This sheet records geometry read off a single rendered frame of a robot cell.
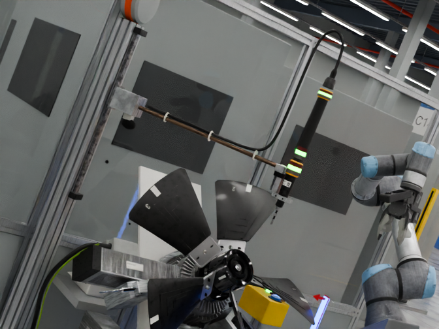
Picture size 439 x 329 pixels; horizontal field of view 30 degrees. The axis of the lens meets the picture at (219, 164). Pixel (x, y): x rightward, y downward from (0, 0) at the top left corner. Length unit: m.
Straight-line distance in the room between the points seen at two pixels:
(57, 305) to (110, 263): 0.77
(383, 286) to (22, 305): 1.27
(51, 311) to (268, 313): 0.81
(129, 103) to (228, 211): 0.49
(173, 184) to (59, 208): 0.52
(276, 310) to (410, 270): 0.51
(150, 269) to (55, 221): 0.48
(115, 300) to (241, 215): 0.50
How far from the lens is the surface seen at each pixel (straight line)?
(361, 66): 3.58
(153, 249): 2.68
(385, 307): 3.01
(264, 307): 3.00
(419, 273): 3.08
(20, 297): 2.92
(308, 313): 2.68
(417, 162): 2.84
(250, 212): 2.66
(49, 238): 2.85
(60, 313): 3.18
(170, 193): 2.47
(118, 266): 2.43
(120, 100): 2.76
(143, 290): 2.40
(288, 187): 2.54
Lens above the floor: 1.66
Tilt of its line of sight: 4 degrees down
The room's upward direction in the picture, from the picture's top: 22 degrees clockwise
